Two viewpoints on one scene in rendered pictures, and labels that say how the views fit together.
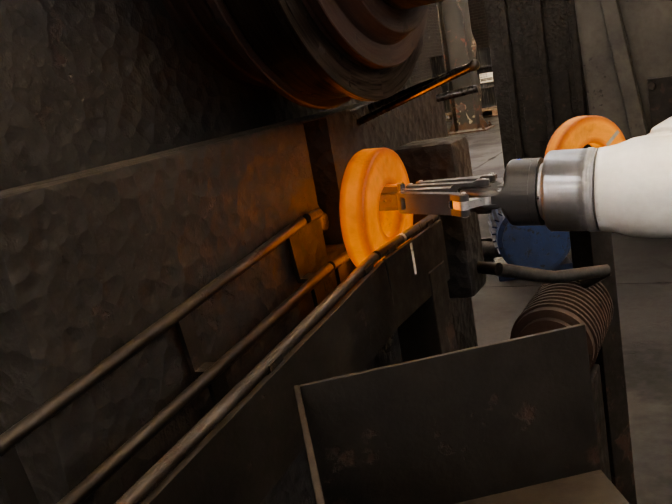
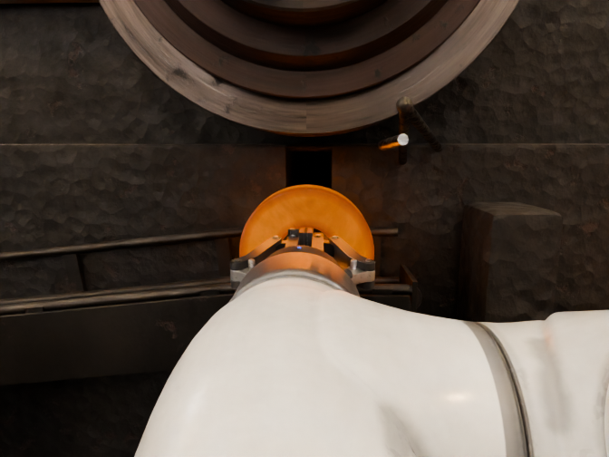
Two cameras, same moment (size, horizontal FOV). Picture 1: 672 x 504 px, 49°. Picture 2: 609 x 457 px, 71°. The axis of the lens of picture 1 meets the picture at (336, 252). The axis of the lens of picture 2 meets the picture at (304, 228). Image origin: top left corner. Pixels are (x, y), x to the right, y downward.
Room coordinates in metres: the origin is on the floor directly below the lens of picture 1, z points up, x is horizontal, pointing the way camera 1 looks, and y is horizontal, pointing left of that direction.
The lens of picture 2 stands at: (0.68, -0.49, 0.86)
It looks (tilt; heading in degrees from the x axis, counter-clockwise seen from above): 10 degrees down; 63
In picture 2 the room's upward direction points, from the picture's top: straight up
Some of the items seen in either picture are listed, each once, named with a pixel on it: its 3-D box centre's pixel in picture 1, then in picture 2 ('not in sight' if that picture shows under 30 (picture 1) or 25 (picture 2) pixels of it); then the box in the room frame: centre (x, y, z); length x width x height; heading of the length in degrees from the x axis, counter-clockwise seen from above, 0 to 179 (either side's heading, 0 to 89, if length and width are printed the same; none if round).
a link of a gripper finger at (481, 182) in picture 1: (443, 197); (290, 260); (0.85, -0.13, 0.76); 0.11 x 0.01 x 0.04; 62
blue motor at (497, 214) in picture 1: (526, 228); not in sight; (3.07, -0.82, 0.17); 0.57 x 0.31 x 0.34; 170
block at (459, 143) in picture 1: (438, 218); (499, 303); (1.12, -0.16, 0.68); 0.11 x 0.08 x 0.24; 60
